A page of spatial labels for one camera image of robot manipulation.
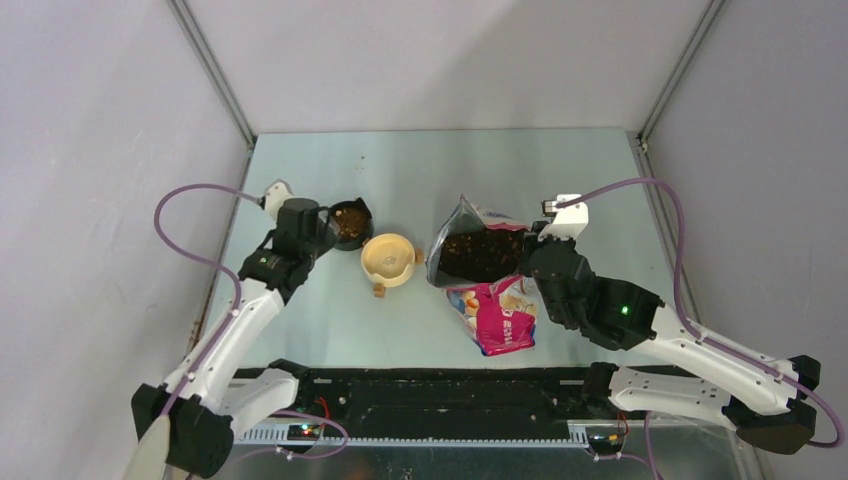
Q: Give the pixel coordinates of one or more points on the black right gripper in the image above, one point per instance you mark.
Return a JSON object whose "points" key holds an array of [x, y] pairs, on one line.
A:
{"points": [[532, 241]]}

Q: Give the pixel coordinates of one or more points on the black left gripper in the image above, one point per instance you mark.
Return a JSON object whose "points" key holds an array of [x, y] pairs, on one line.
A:
{"points": [[326, 236]]}

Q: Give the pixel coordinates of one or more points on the pink blue cat food bag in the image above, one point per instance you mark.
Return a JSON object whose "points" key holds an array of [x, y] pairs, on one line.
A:
{"points": [[500, 317]]}

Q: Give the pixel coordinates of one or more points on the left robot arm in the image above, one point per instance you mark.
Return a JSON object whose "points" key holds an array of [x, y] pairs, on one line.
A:
{"points": [[192, 419]]}

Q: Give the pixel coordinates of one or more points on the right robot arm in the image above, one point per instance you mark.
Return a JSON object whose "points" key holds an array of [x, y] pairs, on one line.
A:
{"points": [[708, 377]]}

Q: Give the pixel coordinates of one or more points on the black cat-shaped pet bowl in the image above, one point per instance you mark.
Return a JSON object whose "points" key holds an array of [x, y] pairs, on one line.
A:
{"points": [[355, 224]]}

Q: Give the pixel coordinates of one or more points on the brown pet food kibble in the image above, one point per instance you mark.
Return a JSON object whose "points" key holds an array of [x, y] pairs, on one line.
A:
{"points": [[482, 256]]}

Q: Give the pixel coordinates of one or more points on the cream cat-shaped pet bowl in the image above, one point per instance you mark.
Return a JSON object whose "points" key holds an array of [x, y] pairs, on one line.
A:
{"points": [[383, 240]]}

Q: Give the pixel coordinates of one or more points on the wooden bowl stand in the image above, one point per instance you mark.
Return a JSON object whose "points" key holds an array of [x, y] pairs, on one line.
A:
{"points": [[389, 267]]}

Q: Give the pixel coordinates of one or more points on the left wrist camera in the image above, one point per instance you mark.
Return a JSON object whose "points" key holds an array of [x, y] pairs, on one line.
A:
{"points": [[274, 198]]}

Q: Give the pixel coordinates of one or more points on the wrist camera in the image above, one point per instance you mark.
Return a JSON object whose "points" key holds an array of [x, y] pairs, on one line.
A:
{"points": [[274, 198], [568, 217]]}

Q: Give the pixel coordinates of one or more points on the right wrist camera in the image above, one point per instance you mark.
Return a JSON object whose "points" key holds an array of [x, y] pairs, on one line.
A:
{"points": [[568, 217]]}

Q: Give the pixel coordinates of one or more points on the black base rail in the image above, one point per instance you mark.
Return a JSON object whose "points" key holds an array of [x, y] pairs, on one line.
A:
{"points": [[440, 404]]}

